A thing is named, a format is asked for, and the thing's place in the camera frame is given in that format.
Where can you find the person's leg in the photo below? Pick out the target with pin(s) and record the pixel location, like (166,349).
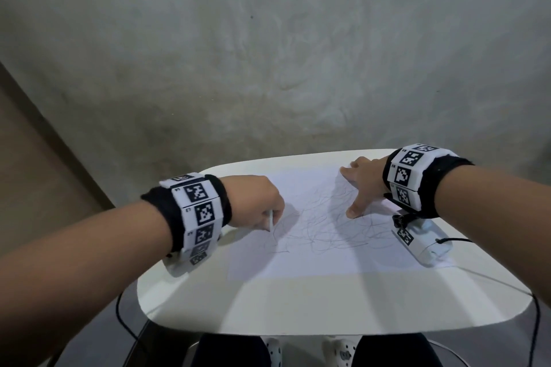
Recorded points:
(232,354)
(396,354)

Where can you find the white paper sheet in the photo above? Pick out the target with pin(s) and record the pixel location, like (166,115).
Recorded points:
(323,263)

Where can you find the person's left leg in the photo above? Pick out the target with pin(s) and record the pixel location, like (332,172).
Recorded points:
(232,354)

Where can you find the person's right forearm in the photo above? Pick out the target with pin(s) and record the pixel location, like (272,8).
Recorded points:
(503,216)

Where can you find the person's right leg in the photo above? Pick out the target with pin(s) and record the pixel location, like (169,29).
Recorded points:
(396,354)

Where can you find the white eraser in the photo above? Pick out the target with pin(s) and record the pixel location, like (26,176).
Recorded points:
(270,220)

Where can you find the person's left hand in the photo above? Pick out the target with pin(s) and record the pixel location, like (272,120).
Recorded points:
(254,203)

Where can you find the person's left forearm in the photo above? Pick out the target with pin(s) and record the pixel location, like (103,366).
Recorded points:
(86,272)

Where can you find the white perforated clog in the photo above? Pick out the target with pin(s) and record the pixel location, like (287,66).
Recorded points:
(273,354)
(340,351)

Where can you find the person's right hand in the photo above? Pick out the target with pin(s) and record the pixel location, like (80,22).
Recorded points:
(368,182)

